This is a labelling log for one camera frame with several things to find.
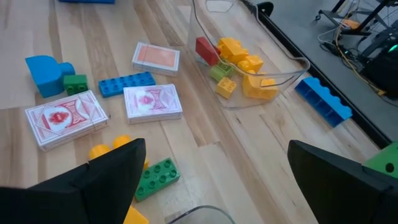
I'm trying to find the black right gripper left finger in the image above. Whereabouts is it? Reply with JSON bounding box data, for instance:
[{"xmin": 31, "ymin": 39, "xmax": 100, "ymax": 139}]
[{"xmin": 0, "ymin": 138, "xmax": 147, "ymax": 224}]

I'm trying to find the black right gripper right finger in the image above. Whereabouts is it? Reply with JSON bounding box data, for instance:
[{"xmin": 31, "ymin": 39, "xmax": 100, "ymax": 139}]
[{"xmin": 287, "ymin": 139, "xmax": 398, "ymax": 224}]

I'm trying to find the large blue toy brick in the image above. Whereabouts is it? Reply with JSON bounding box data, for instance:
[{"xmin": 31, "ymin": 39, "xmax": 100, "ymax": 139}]
[{"xmin": 294, "ymin": 76, "xmax": 354, "ymax": 128}]

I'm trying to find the small dark green brick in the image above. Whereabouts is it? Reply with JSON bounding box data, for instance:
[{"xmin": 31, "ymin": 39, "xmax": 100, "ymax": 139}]
[{"xmin": 63, "ymin": 73, "xmax": 90, "ymax": 96}]

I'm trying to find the long blue brick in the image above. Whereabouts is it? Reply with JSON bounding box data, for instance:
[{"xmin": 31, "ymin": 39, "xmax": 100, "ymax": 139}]
[{"xmin": 98, "ymin": 71, "xmax": 157, "ymax": 99}]

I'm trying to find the blue rounded toy block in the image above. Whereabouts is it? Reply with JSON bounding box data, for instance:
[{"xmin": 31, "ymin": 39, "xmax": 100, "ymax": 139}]
[{"xmin": 24, "ymin": 55, "xmax": 76, "ymax": 99}]

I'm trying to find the yellow square toy brick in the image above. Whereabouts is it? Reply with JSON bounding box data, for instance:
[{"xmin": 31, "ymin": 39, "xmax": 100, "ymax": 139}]
[
  {"xmin": 241, "ymin": 70, "xmax": 280, "ymax": 101},
  {"xmin": 216, "ymin": 37, "xmax": 249, "ymax": 65}
]

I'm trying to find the small yellow toy brick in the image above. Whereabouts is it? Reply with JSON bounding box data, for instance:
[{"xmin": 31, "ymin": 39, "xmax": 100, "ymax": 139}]
[{"xmin": 215, "ymin": 77, "xmax": 238, "ymax": 100}]

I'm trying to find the narrow yellow toy brick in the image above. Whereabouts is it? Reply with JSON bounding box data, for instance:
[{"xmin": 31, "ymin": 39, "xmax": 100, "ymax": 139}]
[{"xmin": 238, "ymin": 55, "xmax": 265, "ymax": 74}]

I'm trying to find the card deck with orange face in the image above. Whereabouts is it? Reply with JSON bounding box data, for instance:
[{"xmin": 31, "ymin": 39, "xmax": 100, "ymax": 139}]
[{"xmin": 131, "ymin": 42, "xmax": 181, "ymax": 78}]

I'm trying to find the light green toy brick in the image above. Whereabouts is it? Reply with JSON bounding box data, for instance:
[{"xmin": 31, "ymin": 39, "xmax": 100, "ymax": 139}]
[{"xmin": 209, "ymin": 62, "xmax": 236, "ymax": 83}]

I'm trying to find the red toy brick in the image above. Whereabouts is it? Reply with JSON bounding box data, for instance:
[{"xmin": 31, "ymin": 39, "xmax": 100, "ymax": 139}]
[{"xmin": 195, "ymin": 36, "xmax": 221, "ymax": 67}]

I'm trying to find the large yellow notched block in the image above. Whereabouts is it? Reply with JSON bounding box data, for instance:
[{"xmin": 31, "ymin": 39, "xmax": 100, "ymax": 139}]
[{"xmin": 88, "ymin": 134, "xmax": 150, "ymax": 170}]

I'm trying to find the green monster-face bucket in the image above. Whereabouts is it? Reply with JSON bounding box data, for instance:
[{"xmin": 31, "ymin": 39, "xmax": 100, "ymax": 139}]
[{"xmin": 363, "ymin": 141, "xmax": 398, "ymax": 180}]

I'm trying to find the yellow wedge block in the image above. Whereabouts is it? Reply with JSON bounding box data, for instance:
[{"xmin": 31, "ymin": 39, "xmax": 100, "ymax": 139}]
[{"xmin": 123, "ymin": 205, "xmax": 150, "ymax": 224}]

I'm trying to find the card deck with red print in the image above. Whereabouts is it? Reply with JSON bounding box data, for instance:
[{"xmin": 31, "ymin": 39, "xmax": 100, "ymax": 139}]
[{"xmin": 24, "ymin": 90, "xmax": 109, "ymax": 152}]

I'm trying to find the clear plastic bin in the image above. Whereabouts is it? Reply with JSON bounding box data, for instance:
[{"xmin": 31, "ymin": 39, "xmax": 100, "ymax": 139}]
[
  {"xmin": 186, "ymin": 0, "xmax": 312, "ymax": 110},
  {"xmin": 164, "ymin": 204, "xmax": 237, "ymax": 224}
]

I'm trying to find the black device with green lights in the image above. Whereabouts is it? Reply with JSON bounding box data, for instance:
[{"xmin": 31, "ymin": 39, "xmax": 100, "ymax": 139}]
[{"xmin": 362, "ymin": 29, "xmax": 398, "ymax": 97}]

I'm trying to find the black equipment stand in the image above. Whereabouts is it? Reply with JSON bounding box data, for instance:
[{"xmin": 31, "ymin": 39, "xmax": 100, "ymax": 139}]
[{"xmin": 317, "ymin": 0, "xmax": 398, "ymax": 37}]

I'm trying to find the black aluminium table frame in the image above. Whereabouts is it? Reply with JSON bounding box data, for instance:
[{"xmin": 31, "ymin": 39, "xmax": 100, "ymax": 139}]
[{"xmin": 239, "ymin": 0, "xmax": 393, "ymax": 149}]

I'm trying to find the yellow cable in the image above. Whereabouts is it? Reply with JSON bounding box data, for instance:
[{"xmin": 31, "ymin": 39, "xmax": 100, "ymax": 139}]
[{"xmin": 335, "ymin": 27, "xmax": 387, "ymax": 95}]

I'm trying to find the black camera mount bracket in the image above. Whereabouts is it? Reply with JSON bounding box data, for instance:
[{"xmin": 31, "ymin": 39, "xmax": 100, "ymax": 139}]
[{"xmin": 256, "ymin": 1, "xmax": 275, "ymax": 18}]

